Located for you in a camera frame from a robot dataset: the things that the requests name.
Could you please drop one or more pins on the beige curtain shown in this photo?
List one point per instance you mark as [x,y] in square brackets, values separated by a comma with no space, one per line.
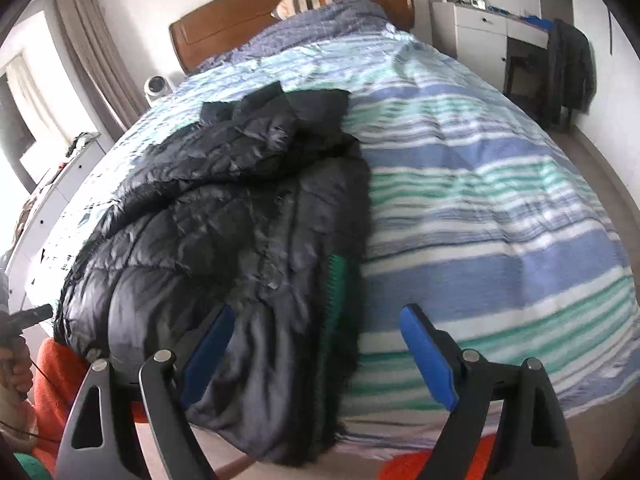
[98,64]

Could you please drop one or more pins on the striped blue green duvet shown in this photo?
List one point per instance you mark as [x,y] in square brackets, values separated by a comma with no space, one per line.
[477,215]

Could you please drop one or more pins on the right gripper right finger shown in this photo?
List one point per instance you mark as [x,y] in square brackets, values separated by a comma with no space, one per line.
[532,440]

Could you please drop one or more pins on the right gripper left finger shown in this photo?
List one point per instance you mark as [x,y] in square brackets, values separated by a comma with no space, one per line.
[100,440]

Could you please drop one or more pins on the white window drawer cabinet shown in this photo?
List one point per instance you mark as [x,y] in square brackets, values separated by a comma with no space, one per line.
[51,196]

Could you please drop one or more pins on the person left hand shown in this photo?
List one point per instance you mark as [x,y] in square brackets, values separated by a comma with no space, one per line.
[16,375]

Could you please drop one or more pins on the black puffer jacket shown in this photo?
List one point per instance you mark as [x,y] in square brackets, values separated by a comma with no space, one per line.
[262,206]

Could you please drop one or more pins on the blue checked pillow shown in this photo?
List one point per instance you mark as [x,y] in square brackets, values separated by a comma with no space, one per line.
[341,19]

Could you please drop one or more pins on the white desk with drawers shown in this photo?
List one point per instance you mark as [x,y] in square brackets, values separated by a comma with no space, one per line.
[485,42]

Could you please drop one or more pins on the orange fleece garment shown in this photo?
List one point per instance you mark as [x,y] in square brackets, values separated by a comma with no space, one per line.
[60,373]

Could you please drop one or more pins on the dark coat on chair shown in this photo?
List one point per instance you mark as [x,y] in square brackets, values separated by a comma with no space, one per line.
[571,74]

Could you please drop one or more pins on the white round fan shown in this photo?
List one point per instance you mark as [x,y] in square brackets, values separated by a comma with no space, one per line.
[155,88]

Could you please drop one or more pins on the wooden headboard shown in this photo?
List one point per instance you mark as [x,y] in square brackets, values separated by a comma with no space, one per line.
[222,25]

